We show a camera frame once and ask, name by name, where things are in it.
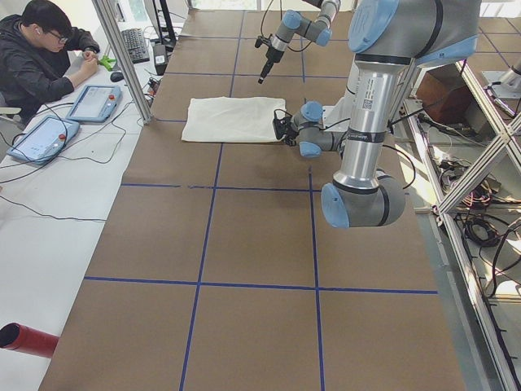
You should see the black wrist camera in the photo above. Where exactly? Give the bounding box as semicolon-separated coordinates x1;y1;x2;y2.
255;35;271;48

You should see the lower teach pendant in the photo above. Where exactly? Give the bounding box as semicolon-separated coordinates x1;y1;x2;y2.
7;116;80;165

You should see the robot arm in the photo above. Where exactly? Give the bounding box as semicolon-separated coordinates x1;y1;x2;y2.
273;1;480;228
255;0;341;84

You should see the aluminium frame post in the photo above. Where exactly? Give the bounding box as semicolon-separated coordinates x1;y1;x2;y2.
91;0;152;125

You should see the upper teach pendant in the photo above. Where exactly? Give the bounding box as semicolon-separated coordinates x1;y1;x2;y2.
66;85;121;123

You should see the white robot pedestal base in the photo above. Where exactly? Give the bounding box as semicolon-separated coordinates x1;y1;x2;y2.
322;104;352;127

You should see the red cylinder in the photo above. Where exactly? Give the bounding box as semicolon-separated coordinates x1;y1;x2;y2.
1;323;59;358

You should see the aluminium frame rack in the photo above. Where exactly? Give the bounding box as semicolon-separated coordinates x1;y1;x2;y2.
391;61;520;390

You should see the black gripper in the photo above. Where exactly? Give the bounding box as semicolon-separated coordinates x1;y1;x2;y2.
257;43;285;84
278;116;297;146

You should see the cream long-sleeve cat shirt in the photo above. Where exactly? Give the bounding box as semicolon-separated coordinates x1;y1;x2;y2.
182;97;286;143

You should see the teach pendant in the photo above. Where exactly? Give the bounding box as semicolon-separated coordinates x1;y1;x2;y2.
7;116;80;165
66;85;121;123

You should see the black keyboard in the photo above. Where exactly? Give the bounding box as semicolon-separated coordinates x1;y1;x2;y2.
120;28;150;64

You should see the seated person in black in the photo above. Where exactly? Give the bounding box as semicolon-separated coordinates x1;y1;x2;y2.
1;1;100;124

